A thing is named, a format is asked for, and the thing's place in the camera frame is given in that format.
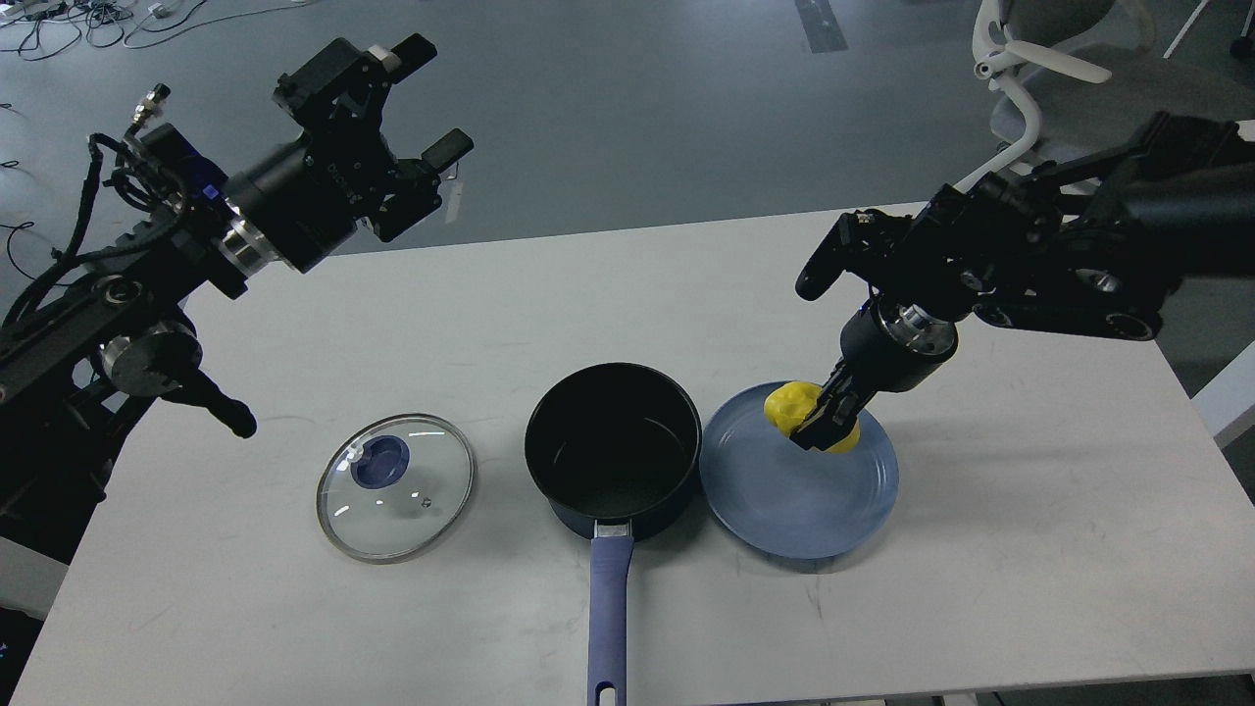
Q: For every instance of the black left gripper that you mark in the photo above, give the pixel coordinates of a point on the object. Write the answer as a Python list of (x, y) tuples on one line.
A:
[(308, 196)]

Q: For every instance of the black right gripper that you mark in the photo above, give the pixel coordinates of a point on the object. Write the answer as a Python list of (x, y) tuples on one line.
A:
[(884, 348)]

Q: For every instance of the yellow potato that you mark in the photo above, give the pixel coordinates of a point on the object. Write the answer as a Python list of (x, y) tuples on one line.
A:
[(788, 406)]

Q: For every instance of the glass lid blue knob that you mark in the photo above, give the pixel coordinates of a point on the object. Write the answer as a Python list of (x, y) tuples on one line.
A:
[(392, 489)]

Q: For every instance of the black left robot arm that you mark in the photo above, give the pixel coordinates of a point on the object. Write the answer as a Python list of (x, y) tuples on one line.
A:
[(101, 335)]

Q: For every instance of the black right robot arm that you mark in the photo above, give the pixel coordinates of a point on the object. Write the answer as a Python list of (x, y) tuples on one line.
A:
[(1092, 247)]

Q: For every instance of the grey tape on floor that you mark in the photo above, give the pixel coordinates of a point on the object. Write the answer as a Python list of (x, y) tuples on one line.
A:
[(454, 191)]

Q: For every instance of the blue plate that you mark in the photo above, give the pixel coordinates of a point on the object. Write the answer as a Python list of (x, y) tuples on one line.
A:
[(788, 502)]

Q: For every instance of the white table corner right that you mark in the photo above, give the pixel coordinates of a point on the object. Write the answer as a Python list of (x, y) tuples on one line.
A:
[(1226, 404)]

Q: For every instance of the white grey office chair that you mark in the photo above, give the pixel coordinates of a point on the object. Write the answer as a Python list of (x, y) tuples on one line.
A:
[(1076, 77)]

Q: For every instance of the blue saucepan with handle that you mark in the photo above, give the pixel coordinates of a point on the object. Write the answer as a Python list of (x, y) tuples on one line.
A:
[(615, 450)]

